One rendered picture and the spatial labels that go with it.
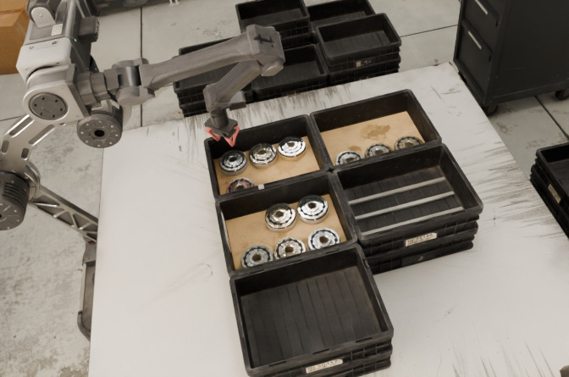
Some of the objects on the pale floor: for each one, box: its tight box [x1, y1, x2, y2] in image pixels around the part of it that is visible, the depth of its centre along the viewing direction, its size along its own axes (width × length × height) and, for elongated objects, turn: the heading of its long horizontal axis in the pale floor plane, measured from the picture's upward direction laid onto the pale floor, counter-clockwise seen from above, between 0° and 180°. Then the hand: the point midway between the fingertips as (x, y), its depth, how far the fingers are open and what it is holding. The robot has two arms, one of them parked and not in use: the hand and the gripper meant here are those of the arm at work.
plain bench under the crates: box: [87, 62, 569, 377], centre depth 216 cm, size 160×160×70 cm
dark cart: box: [453, 0, 569, 117], centre depth 299 cm, size 60×45×90 cm
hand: (225, 141), depth 192 cm, fingers open, 6 cm apart
